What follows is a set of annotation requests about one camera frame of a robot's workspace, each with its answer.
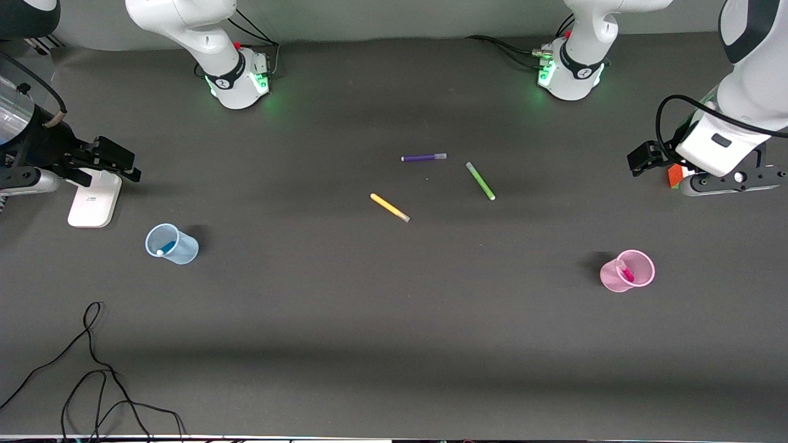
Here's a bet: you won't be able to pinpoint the white flat box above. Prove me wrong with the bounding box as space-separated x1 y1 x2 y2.
67 169 123 229

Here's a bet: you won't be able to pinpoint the light blue plastic cup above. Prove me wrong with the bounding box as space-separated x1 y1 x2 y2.
145 223 199 265

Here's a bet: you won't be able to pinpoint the pink plastic cup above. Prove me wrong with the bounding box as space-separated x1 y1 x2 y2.
600 249 656 293

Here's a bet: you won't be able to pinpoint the green marker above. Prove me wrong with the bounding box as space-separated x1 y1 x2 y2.
465 162 496 201

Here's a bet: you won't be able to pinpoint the yellow marker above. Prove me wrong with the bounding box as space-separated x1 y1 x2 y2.
370 193 411 223

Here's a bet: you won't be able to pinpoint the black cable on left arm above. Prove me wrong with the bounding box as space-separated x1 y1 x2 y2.
655 94 788 163

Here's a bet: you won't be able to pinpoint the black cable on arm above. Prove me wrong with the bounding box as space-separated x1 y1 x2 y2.
655 94 788 163
0 52 67 129

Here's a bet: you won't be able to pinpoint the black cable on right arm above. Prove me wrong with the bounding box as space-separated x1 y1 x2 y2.
0 52 67 129

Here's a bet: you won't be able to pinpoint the aluminium frame rail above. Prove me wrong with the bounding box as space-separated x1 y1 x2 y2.
23 34 63 55

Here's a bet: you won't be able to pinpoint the black loose cable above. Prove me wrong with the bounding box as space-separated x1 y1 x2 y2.
0 301 151 443
60 369 187 443

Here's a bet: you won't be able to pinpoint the black left arm base cables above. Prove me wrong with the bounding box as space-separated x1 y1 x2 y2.
465 35 553 70

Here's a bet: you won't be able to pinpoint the black arm base cables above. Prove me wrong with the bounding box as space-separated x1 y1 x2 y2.
465 35 553 70
223 9 281 78

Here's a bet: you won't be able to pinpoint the black right arm base cables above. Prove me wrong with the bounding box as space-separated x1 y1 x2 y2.
223 9 281 78

